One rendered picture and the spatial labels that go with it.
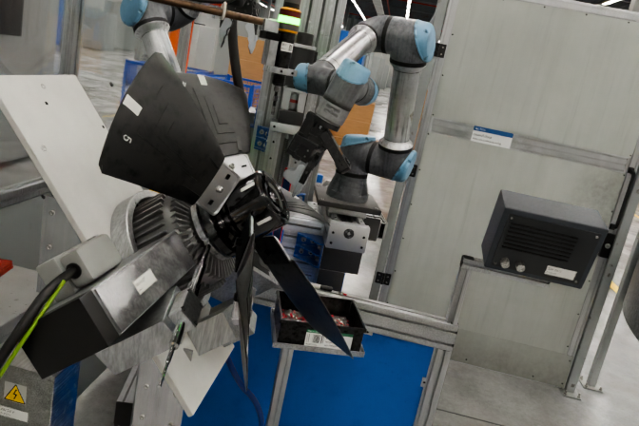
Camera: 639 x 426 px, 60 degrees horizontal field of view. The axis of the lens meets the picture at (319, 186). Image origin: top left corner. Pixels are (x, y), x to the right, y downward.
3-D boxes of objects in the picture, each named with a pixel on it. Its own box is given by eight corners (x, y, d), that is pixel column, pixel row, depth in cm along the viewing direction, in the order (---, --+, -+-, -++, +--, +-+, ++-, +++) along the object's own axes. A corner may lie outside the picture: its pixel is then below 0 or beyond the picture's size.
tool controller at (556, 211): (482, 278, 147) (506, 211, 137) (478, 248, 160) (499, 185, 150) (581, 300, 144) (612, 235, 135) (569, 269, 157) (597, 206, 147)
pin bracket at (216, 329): (184, 329, 110) (222, 311, 108) (197, 320, 115) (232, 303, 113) (198, 356, 110) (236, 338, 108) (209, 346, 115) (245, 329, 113)
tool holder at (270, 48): (261, 70, 106) (269, 18, 104) (248, 67, 112) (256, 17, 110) (301, 78, 110) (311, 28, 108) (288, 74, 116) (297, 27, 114)
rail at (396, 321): (149, 277, 163) (152, 252, 161) (155, 272, 167) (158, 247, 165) (452, 352, 154) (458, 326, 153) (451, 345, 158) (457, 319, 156)
